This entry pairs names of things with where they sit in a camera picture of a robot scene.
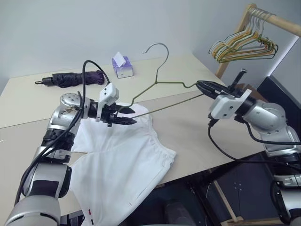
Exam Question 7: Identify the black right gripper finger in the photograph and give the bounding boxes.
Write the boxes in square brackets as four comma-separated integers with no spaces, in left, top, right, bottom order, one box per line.
[197,80,228,93]
[196,83,221,100]

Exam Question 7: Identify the light wooden floor frame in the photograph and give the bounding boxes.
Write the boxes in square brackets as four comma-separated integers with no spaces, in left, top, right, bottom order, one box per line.
[213,181,244,223]

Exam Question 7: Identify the white shorts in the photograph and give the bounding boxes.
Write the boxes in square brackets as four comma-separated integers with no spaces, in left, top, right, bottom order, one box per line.
[70,103,177,226]

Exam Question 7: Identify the black metal table frame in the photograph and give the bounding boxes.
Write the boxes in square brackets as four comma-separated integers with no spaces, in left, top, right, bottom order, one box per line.
[60,208,86,226]

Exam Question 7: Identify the light wooden clothes rack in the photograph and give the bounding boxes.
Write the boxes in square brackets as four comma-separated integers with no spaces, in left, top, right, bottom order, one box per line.
[215,2,301,80]

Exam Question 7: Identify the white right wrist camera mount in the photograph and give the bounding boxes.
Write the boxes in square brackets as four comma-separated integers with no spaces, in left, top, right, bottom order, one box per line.
[209,89,251,120]

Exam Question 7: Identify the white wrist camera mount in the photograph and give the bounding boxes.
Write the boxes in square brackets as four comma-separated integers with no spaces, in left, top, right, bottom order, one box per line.
[209,89,251,120]
[95,82,119,123]

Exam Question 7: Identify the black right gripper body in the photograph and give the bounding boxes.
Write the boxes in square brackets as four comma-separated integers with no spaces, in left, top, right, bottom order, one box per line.
[218,68,247,97]

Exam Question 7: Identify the bunch of hanging hangers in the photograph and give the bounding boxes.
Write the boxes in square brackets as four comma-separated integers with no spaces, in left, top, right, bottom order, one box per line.
[217,13,279,64]

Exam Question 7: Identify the olive wire hanger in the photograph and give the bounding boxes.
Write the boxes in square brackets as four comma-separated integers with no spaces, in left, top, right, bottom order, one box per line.
[116,42,205,118]

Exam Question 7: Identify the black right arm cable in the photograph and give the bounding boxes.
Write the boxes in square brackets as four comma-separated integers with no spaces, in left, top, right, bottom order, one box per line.
[206,117,301,172]

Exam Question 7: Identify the dark purple folded umbrella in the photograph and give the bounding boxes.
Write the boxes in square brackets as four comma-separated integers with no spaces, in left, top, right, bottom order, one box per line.
[34,70,105,89]

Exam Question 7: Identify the black base panel with screws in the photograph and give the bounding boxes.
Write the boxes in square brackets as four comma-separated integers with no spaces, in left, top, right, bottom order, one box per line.
[209,164,280,226]

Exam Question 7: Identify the orange wire hanger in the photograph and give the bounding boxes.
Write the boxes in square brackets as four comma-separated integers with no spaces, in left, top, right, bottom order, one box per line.
[215,10,275,61]

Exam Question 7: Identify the purple white tissue box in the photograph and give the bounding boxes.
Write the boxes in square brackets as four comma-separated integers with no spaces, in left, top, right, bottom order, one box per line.
[111,52,134,79]

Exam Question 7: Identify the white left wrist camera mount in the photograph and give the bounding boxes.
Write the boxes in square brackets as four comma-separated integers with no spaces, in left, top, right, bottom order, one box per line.
[95,82,119,123]

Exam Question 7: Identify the yellow wire hanger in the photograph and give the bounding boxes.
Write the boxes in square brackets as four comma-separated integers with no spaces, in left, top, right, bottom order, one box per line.
[211,9,271,60]

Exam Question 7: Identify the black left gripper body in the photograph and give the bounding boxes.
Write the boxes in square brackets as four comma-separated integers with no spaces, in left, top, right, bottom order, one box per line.
[101,102,123,128]

